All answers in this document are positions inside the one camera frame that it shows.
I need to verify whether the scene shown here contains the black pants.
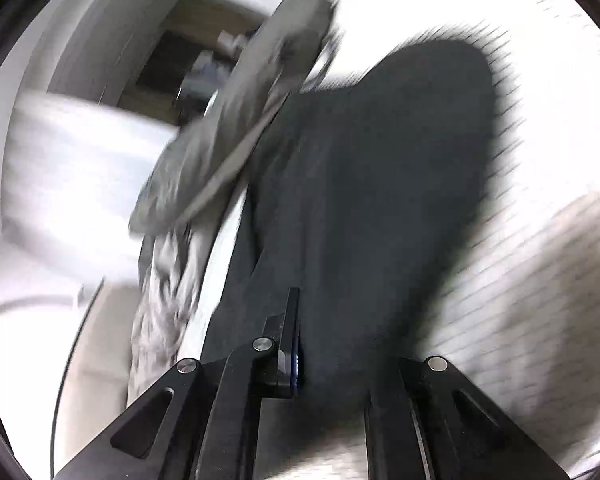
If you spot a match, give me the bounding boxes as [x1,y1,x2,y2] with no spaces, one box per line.
[200,40,508,441]

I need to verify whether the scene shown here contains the white curtain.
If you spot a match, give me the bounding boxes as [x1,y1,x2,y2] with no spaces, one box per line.
[0,87,181,291]

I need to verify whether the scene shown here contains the grey crumpled garment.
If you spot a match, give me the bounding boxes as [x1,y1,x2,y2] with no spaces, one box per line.
[127,0,341,411]

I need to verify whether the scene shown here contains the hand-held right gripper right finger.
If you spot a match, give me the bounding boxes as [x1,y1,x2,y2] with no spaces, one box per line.
[364,355,572,480]

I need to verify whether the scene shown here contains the beige padded headboard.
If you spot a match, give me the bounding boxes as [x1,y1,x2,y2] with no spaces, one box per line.
[55,285,146,461]

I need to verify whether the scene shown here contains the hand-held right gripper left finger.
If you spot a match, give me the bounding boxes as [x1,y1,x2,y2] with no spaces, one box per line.
[55,287,306,480]

